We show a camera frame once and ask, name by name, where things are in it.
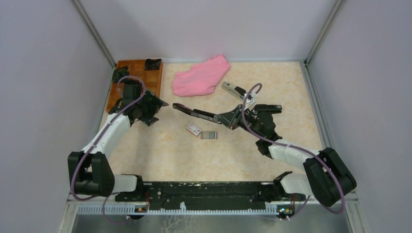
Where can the dark rolled sock back right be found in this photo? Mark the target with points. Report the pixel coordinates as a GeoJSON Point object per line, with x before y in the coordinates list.
{"type": "Point", "coordinates": [152, 64]}

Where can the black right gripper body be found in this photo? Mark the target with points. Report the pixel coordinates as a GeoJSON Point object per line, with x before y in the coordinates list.
{"type": "Point", "coordinates": [250, 121]}

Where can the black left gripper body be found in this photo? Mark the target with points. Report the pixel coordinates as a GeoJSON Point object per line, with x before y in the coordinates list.
{"type": "Point", "coordinates": [146, 109]}

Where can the aluminium frame corner post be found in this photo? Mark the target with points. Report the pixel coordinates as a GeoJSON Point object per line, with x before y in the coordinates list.
{"type": "Point", "coordinates": [77, 4]}
{"type": "Point", "coordinates": [338, 5]}

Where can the aluminium frame rail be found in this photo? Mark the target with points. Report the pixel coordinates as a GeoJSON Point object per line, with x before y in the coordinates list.
{"type": "Point", "coordinates": [193, 186]}
{"type": "Point", "coordinates": [317, 107]}

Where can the dark rolled sock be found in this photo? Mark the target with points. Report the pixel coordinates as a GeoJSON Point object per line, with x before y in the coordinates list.
{"type": "Point", "coordinates": [152, 64]}
{"type": "Point", "coordinates": [119, 73]}

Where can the white slotted cable duct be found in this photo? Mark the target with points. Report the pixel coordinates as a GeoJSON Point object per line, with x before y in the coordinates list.
{"type": "Point", "coordinates": [131, 209]}

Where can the aluminium frame corner post right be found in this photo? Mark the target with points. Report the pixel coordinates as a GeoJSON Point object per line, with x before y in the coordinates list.
{"type": "Point", "coordinates": [338, 5]}

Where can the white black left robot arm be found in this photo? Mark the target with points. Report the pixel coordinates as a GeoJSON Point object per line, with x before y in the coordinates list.
{"type": "Point", "coordinates": [89, 170]}

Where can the dark rolled sock back left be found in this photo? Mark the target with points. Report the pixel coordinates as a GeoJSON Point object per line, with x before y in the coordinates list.
{"type": "Point", "coordinates": [119, 73]}

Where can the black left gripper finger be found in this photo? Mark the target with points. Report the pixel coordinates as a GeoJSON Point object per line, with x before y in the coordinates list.
{"type": "Point", "coordinates": [154, 103]}
{"type": "Point", "coordinates": [148, 120]}

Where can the aluminium front frame rail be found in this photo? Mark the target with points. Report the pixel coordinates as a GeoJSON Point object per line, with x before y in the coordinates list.
{"type": "Point", "coordinates": [193, 186]}

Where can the aluminium frame corner post left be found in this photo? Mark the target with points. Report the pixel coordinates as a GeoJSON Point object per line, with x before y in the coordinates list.
{"type": "Point", "coordinates": [77, 4]}

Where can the red white staple box sleeve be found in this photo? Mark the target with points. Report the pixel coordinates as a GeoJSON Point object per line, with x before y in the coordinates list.
{"type": "Point", "coordinates": [193, 129]}

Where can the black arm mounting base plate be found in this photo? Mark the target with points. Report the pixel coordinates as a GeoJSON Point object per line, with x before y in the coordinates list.
{"type": "Point", "coordinates": [206, 196]}

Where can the beige and black stapler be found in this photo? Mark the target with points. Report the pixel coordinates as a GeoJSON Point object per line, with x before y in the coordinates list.
{"type": "Point", "coordinates": [234, 90]}

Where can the aluminium frame rail right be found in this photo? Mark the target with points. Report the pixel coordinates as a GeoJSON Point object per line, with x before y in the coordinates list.
{"type": "Point", "coordinates": [317, 107]}

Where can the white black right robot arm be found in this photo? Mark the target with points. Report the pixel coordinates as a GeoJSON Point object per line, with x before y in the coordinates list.
{"type": "Point", "coordinates": [326, 177]}

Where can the pink cloth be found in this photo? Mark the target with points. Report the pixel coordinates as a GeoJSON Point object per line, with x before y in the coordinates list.
{"type": "Point", "coordinates": [201, 79]}

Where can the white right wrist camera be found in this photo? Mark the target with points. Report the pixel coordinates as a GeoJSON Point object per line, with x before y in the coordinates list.
{"type": "Point", "coordinates": [251, 98]}

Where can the orange wooden compartment tray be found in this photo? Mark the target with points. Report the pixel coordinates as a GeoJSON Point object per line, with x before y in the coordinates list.
{"type": "Point", "coordinates": [151, 78]}

